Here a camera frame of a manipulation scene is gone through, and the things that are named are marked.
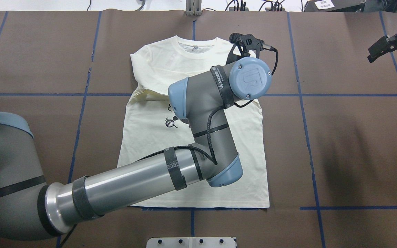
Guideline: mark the cream long-sleeve cat shirt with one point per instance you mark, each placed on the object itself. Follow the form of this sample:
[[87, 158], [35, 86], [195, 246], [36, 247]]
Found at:
[[150, 124]]

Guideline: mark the grey aluminium post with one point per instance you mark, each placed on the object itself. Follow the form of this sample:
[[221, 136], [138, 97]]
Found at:
[[193, 8]]

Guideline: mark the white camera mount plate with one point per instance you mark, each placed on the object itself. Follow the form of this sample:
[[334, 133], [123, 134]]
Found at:
[[192, 242]]

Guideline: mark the black box with label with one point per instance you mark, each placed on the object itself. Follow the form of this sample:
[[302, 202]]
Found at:
[[332, 5]]

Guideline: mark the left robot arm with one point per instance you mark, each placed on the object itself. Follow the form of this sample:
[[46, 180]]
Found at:
[[31, 209]]

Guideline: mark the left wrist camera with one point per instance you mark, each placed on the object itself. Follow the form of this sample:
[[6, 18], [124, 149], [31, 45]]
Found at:
[[243, 43]]

